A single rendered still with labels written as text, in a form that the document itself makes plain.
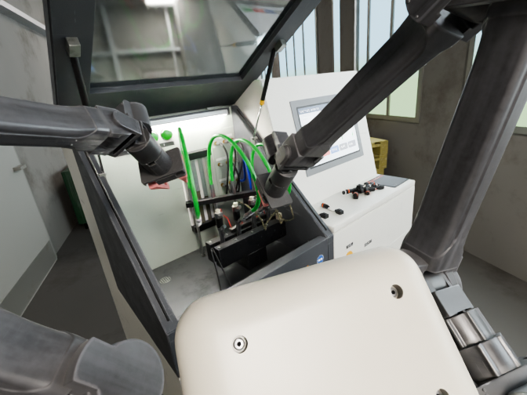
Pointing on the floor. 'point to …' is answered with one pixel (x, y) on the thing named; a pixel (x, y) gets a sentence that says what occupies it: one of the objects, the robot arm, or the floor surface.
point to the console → (352, 232)
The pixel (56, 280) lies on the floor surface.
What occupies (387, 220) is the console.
